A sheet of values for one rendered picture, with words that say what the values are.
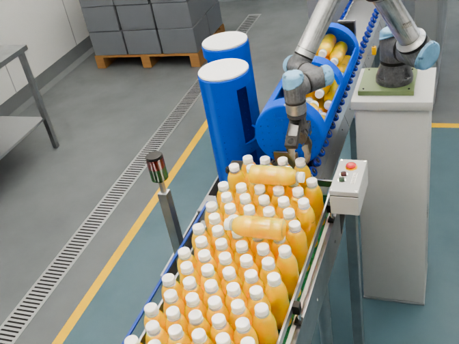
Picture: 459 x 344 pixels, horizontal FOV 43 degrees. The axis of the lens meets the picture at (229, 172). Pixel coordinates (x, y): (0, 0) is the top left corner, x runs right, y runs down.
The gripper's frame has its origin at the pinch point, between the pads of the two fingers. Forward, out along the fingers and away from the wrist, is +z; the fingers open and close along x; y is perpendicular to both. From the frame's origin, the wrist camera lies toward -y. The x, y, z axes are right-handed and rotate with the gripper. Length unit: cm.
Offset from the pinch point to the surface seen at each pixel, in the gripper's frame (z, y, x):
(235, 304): -1, -74, 1
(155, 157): -17, -27, 44
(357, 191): -1.2, -17.8, -24.3
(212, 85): 8, 78, 68
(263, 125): -5.1, 16.7, 19.0
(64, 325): 109, -13, 140
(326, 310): 48, -28, -12
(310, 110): -11.1, 19.8, -0.2
